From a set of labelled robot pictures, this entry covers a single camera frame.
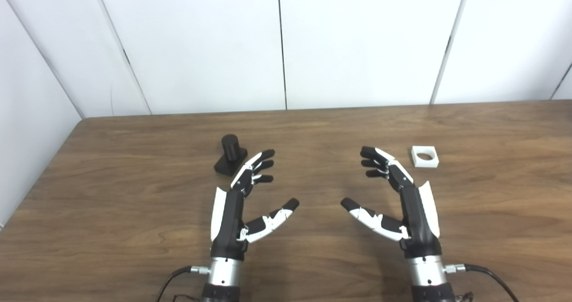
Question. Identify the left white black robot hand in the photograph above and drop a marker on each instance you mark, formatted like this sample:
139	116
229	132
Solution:
228	221

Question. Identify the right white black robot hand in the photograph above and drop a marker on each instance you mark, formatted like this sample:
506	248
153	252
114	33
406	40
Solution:
418	221

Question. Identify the white square piece with hole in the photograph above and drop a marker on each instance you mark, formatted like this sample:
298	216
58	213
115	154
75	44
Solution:
418	161

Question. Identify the black peg with square base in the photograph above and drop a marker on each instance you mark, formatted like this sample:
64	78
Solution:
230	152

